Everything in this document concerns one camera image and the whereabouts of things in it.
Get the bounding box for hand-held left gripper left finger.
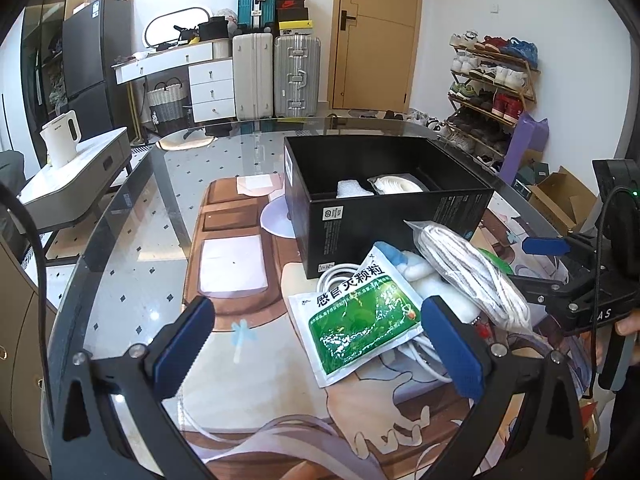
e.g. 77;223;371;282
50;296;217;480

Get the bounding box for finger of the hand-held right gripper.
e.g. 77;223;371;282
505;271;596;311
521;232;601;273

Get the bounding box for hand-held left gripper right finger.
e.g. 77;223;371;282
420;296;593;480

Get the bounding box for bag of white socks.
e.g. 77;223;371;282
404;220;533;333

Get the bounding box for green medicine packet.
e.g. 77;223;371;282
288;242;426;388

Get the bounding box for white power cable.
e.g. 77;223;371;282
317;262;451;383

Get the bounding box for black cardboard box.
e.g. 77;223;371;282
283;135;496;280

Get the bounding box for person's right hand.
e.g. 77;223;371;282
615;310;640;341

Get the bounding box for green plastic packet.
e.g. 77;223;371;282
479;247;516;275

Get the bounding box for open cardboard box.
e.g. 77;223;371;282
527;166;598;236

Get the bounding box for white pouch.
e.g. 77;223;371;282
367;174;426;195

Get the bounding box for shoe rack with shoes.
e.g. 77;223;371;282
447;30;540;166

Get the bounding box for wooden shoe rack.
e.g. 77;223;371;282
446;30;542;168

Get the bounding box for shoes on floor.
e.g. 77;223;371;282
405;107;451;133

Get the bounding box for white bubble wrap piece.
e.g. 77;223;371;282
336;179;375;198

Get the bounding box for white side table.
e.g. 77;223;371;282
17;126;133;233

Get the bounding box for white electric kettle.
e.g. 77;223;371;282
40;110;83;170

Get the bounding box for dark jacket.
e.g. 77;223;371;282
0;150;26;201

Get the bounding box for woven basket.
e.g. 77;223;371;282
146;77;188;123

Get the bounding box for white vanity desk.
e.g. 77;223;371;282
112;40;237;123

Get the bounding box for wooden door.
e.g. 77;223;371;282
331;0;425;111

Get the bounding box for white suitcase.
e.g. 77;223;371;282
232;33;275;122

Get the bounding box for silver suitcase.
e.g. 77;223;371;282
273;35;322;118

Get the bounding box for black fridge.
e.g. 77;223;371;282
62;0;133;131

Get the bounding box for oval mirror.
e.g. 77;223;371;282
145;6;213;51

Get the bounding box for black bag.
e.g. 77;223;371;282
198;16;232;41

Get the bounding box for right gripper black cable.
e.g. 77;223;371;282
592;187;633;366

